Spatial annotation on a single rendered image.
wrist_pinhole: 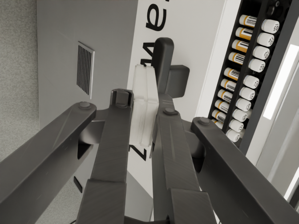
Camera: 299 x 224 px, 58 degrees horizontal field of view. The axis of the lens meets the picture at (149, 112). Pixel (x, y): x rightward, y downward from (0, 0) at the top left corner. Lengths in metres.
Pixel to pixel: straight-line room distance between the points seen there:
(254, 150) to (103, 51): 0.38
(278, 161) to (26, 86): 1.01
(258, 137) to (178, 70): 0.15
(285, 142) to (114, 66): 0.36
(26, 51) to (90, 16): 0.53
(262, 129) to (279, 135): 0.02
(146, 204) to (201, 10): 0.41
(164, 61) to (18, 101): 1.02
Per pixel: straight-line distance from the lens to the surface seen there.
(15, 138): 1.28
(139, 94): 0.15
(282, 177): 0.33
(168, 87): 0.22
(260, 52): 0.31
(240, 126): 0.34
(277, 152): 0.32
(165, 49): 0.21
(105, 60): 0.59
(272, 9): 0.32
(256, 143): 0.34
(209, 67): 0.22
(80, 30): 0.70
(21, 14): 1.10
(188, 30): 0.24
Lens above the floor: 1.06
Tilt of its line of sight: 43 degrees down
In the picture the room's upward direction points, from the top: 127 degrees clockwise
